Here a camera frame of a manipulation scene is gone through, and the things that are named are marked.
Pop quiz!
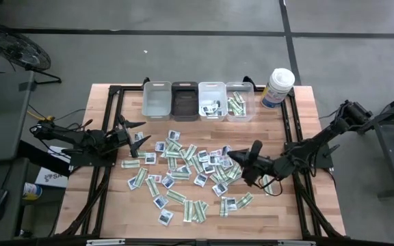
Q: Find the grey desk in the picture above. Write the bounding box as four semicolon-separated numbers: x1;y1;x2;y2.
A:
0;70;36;164
0;156;30;242

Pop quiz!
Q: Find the white and blue can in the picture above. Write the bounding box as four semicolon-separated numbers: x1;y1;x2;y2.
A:
22;182;43;201

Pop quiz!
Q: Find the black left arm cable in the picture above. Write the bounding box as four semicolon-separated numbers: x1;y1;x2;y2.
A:
48;108;94;133

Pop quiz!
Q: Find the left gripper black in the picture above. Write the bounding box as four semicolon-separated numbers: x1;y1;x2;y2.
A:
105;114;152;159

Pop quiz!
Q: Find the dark grey plastic bin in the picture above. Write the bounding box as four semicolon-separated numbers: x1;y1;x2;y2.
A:
170;81;200;122

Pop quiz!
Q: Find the black desk support beam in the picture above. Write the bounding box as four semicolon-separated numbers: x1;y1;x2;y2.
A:
18;139;72;178

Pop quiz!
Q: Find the light grey plastic bin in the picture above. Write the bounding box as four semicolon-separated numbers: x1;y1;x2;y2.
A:
142;81;172;122

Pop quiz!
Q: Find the yellow cable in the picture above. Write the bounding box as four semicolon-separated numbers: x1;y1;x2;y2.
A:
27;109;55;122

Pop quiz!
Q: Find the white printed cardboard box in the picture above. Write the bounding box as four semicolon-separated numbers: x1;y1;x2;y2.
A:
34;146;71;189

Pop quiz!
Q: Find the disinfecting wipes canister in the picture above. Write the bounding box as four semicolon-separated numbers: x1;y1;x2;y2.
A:
260;68;296;109

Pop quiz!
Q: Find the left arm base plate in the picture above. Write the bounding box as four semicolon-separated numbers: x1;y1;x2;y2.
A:
68;150;118;167

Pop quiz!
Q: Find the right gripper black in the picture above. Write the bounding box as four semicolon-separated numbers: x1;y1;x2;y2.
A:
226;139;289;188

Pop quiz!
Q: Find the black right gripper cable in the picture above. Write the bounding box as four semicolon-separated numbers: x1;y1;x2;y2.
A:
257;170;284;197

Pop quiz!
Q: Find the black floor fan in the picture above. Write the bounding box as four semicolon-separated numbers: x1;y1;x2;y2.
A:
0;22;63;85

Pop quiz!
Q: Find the clear plastic bin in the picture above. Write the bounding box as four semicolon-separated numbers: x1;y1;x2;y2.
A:
225;81;256;123

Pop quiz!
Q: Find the white plastic bin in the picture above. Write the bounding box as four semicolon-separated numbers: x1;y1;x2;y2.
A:
198;81;228;122

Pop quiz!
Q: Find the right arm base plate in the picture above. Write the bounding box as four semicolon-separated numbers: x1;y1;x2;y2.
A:
285;141;334;169

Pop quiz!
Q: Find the grey metal side table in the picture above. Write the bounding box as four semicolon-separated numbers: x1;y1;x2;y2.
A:
355;87;394;199

